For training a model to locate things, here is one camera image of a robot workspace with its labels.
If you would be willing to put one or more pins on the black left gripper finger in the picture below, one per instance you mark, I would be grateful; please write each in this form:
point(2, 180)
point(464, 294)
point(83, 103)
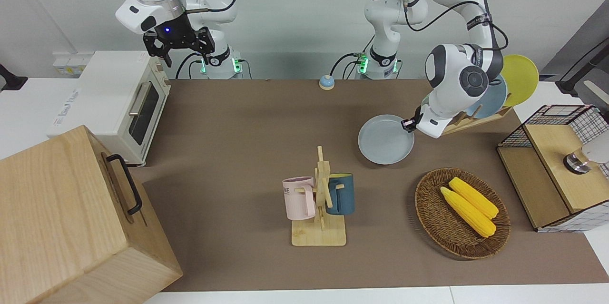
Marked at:
point(407, 125)

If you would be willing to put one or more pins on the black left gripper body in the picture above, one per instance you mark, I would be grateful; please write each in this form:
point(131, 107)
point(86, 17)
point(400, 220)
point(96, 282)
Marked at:
point(418, 117)

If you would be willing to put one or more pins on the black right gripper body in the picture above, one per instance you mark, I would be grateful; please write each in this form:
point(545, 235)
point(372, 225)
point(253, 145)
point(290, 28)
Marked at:
point(176, 33)

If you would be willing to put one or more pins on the gray plate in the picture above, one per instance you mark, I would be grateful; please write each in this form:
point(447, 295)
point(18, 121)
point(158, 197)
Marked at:
point(384, 141)

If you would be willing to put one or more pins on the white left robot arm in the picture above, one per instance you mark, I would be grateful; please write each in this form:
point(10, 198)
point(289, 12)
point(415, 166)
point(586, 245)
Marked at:
point(456, 71)

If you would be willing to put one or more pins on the wooden plate rack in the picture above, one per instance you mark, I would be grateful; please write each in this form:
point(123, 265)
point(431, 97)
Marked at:
point(468, 124)

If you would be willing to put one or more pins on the blue plate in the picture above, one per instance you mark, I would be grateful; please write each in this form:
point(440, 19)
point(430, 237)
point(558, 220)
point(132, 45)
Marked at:
point(492, 102)

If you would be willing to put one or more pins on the yellow plate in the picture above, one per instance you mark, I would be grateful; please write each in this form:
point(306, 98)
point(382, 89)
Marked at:
point(522, 78)

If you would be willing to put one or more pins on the white toaster oven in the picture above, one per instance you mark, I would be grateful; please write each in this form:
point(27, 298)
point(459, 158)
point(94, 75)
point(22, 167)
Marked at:
point(112, 94)

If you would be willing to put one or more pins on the small blue dome bell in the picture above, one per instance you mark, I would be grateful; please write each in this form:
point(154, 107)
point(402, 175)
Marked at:
point(326, 83)

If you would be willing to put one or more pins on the dark blue mug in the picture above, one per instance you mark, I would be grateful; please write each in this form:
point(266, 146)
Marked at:
point(343, 197)

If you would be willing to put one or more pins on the yellow corn cob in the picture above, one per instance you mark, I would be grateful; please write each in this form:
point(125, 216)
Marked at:
point(468, 213)
point(476, 197)

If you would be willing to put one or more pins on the brown table mat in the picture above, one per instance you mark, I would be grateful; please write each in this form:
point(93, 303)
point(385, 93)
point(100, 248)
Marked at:
point(228, 161)

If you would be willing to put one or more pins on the brown wicker basket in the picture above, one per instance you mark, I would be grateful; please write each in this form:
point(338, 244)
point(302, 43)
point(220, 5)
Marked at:
point(442, 228)

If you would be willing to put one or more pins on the pink mug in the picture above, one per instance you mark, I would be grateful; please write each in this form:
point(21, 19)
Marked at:
point(299, 199)

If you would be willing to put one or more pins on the wooden mug tree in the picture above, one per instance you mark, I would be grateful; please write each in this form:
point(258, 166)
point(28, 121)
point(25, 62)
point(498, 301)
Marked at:
point(319, 235)

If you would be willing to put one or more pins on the gray office chair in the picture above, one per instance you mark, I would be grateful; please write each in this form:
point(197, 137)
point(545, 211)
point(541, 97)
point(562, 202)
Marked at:
point(587, 56)

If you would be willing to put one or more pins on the silver white lamp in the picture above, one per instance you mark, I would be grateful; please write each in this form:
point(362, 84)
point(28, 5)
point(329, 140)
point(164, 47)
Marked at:
point(597, 149)

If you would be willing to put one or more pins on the white wall power strip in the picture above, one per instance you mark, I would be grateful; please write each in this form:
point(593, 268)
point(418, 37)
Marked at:
point(66, 63)

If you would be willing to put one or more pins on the black clamp mount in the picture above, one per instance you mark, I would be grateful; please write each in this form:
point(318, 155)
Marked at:
point(10, 81)

